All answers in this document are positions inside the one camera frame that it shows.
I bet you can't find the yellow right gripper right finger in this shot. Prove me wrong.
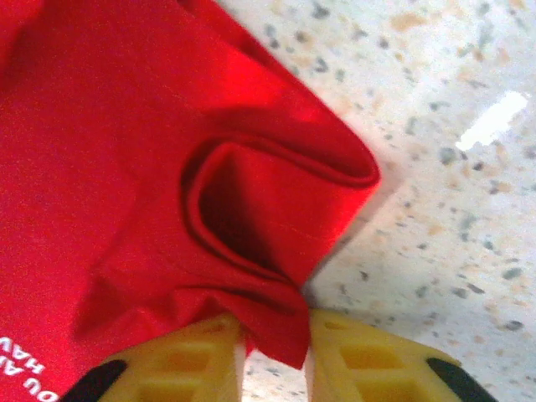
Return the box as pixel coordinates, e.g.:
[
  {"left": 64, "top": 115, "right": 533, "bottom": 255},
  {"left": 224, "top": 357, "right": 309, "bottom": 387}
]
[{"left": 307, "top": 309, "right": 499, "bottom": 402}]

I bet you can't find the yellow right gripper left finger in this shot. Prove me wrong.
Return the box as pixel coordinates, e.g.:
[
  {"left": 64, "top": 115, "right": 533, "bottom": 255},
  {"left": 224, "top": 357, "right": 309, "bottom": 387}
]
[{"left": 62, "top": 313, "right": 245, "bottom": 402}]

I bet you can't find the red bear print t-shirt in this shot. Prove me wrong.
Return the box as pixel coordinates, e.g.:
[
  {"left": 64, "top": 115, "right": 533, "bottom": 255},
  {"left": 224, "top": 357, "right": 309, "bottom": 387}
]
[{"left": 0, "top": 0, "right": 382, "bottom": 372}]

